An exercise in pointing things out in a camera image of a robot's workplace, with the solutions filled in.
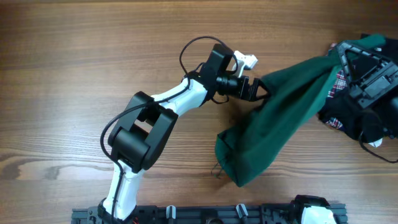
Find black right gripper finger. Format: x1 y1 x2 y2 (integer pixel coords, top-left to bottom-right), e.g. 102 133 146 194
335 43 353 84
341 40 391 63

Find black aluminium mounting rail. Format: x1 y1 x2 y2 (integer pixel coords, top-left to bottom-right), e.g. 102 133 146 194
70 202 348 224

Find plaid checkered shirt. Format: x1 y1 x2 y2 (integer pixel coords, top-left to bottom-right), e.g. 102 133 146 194
325 42 349 130

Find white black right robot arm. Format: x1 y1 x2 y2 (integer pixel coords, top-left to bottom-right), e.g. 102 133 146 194
336 41 397 138

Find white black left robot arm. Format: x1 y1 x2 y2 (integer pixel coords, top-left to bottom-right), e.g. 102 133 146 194
98 44 263 223

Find white paper piece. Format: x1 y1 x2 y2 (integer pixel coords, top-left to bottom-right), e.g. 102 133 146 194
368 138 383 147

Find green cloth bag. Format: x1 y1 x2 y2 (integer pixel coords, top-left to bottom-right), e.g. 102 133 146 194
214 33 387 188

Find dark navy garment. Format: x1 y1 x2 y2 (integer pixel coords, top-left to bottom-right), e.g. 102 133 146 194
318 37 397 143

